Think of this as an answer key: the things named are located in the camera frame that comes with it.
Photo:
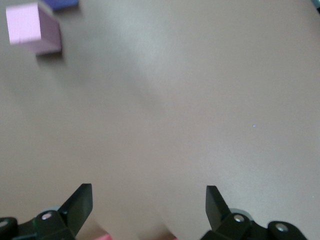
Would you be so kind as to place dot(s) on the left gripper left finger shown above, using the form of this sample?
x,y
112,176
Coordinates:
x,y
75,212

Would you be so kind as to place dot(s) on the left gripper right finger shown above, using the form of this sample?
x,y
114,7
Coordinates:
x,y
217,215

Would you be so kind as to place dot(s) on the red foam cube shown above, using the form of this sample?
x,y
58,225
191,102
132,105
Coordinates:
x,y
103,237

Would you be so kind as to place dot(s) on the pink foam cube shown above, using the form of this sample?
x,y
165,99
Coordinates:
x,y
27,25

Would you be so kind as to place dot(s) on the purple foam cube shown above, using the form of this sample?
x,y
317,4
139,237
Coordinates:
x,y
62,3

